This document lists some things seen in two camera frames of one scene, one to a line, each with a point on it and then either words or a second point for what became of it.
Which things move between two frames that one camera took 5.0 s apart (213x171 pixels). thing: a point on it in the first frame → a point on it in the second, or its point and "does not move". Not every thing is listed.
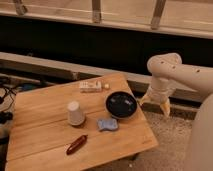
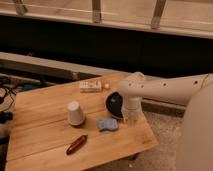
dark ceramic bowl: [121, 105] does not move
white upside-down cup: [76, 116] does not move
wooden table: [76, 125] does not move
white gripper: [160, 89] → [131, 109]
